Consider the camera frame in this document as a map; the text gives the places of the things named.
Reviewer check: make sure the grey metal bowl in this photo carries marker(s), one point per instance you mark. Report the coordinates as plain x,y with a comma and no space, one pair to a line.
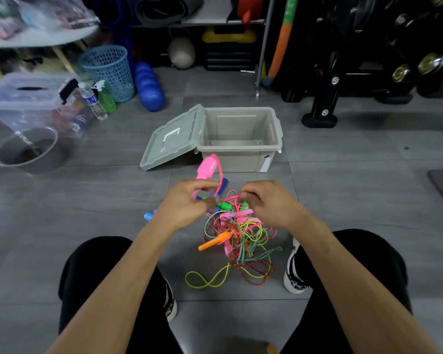
51,160

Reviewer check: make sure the clear plastic bag of items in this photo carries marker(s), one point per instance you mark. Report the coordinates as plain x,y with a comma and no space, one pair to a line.
44,12

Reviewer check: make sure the red boxing glove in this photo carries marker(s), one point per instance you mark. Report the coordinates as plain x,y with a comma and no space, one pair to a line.
250,7

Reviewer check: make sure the green spray bottle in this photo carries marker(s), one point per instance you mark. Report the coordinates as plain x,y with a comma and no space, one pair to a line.
107,103

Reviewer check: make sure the orange and green foam stick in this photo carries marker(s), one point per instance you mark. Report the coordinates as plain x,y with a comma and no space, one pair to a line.
280,47

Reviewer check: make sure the white shoe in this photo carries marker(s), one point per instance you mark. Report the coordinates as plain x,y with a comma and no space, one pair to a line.
291,280
170,306

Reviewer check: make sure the person's left hand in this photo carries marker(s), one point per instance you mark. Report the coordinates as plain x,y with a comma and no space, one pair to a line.
179,210

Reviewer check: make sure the rolled grey yoga mat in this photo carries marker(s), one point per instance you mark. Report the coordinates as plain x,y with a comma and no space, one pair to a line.
166,11

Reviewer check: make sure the grey plastic storage box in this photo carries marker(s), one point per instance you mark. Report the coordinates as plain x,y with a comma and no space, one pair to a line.
240,162

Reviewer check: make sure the person's leg black trousers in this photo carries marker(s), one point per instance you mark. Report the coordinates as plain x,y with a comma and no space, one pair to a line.
85,272
376,261

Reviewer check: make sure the wooden stool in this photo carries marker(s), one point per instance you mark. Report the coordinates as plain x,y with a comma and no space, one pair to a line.
272,349

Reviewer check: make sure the grey-green box lid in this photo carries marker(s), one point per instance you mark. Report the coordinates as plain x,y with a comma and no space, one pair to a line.
170,143

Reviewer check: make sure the white left shoe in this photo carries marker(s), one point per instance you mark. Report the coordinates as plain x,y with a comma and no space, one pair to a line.
170,306

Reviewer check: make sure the person's right forearm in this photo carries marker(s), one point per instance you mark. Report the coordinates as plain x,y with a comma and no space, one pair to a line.
365,306

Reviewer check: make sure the black dumbbell rack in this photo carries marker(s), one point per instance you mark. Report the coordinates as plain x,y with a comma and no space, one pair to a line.
326,95

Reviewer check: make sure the light blue mesh basket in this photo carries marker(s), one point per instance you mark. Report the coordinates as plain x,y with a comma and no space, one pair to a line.
109,73

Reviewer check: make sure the person's right hand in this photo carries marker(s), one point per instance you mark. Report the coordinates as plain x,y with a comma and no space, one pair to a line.
277,206

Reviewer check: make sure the person's left leg black trousers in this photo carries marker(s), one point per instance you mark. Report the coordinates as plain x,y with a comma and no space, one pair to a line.
85,272

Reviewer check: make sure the person's left forearm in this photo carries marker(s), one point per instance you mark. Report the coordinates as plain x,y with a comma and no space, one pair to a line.
114,306

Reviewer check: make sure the beige exercise ball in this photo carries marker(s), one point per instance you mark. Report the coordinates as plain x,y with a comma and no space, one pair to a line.
182,53

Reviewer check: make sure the person's right leg black trousers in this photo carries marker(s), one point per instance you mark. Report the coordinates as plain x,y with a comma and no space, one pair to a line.
376,261

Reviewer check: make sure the clear water bottle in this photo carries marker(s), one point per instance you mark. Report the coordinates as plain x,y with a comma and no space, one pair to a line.
98,110

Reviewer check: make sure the black dumbbell gold end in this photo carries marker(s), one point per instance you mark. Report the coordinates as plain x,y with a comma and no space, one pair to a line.
430,63
401,73

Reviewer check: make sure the white right shoe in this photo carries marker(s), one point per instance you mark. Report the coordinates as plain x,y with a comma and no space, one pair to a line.
291,280

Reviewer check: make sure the clear plastic lidded bin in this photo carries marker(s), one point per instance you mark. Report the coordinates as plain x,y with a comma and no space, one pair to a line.
22,106

